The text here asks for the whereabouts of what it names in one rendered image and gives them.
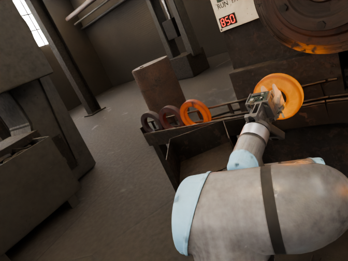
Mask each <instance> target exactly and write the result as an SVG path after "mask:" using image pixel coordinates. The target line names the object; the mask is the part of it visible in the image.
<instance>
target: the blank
mask: <svg viewBox="0 0 348 261"><path fill-rule="evenodd" d="M273 84H275V85H276V87H277V88H278V90H280V91H282V92H283V93H284V94H285V96H286V102H285V108H284V110H283V113H281V114H280V116H279V118H278V119H277V120H283V119H287V118H290V117H292V116H293V115H295V114H296V113H297V112H298V110H299V109H300V107H301V105H302V103H303V99H304V93H303V89H302V87H301V85H300V83H299V82H298V81H297V80H296V79H295V78H293V77H292V76H289V75H287V74H282V73H275V74H270V75H267V76H266V77H264V78H263V79H262V80H261V81H260V82H259V83H258V84H257V85H256V87H255V89H254V92H253V93H259V92H261V87H262V86H264V87H265V88H266V89H267V90H268V91H271V90H272V85H273Z"/></svg>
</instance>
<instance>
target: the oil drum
mask: <svg viewBox="0 0 348 261"><path fill-rule="evenodd" d="M132 74H133V76H134V78H135V80H136V82H137V85H138V87H139V89H140V92H141V93H142V95H143V97H144V100H145V102H146V104H147V106H148V109H149V110H150V111H154V112H156V113H157V114H158V115H159V112H160V110H161V109H162V108H164V107H165V106H168V105H171V106H175V107H177V108H178V109H180V108H181V106H182V104H183V103H184V102H186V99H185V97H184V94H183V91H182V89H181V87H180V84H179V81H178V79H177V76H176V74H175V72H174V69H173V67H172V64H171V62H170V59H169V57H168V56H164V57H160V58H158V59H155V60H153V61H151V62H148V63H146V64H144V65H142V66H140V67H138V68H136V69H134V70H133V71H132ZM171 115H174V114H172V113H170V112H167V113H166V117H168V116H171ZM167 121H168V123H169V124H170V123H173V122H174V121H173V119H172V118H168V119H167Z"/></svg>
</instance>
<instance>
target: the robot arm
mask: <svg viewBox="0 0 348 261"><path fill-rule="evenodd" d="M245 106H246V108H247V110H248V111H249V113H250V114H246V115H245V116H244V118H245V120H246V124H245V126H244V127H243V129H242V131H241V134H240V136H239V138H238V140H237V143H236V145H235V147H234V150H233V152H232V153H231V155H230V157H229V162H228V164H227V170H226V171H218V172H211V171H208V172H206V173H203V174H199V175H193V176H189V177H187V178H185V179H184V180H183V181H182V182H181V184H180V185H179V187H178V189H177V192H176V195H175V199H174V203H173V208H172V221H171V224H172V236H173V241H174V244H175V247H176V249H177V250H178V251H179V253H181V254H184V255H185V256H190V255H193V257H194V261H274V255H277V254H283V255H287V254H303V253H308V252H313V251H315V250H318V249H321V248H323V247H325V246H326V245H328V244H330V243H332V242H334V241H335V240H337V239H338V238H339V237H340V236H341V235H342V234H343V233H345V232H346V231H347V229H348V178H347V177H346V176H345V175H344V174H343V173H341V172H340V171H338V170H336V169H335V168H333V167H330V166H328V165H325V162H324V160H323V159H322V158H320V157H316V158H311V157H308V158H306V159H298V160H293V161H285V162H277V163H269V164H264V163H263V160H262V157H263V153H264V150H265V147H266V145H267V142H268V139H270V140H274V141H277V140H284V139H285V132H283V131H282V130H280V129H278V128H277V127H275V126H274V125H272V124H271V123H272V121H276V119H278V118H279V116H280V114H281V113H283V110H284V108H285V102H284V99H283V96H282V93H281V91H280V90H278V88H277V87H276V85H275V84H273V85H272V90H271V91H268V90H267V89H266V88H265V87H264V86H262V87H261V92H259V93H254V94H249V97H248V99H247V101H246V103H245Z"/></svg>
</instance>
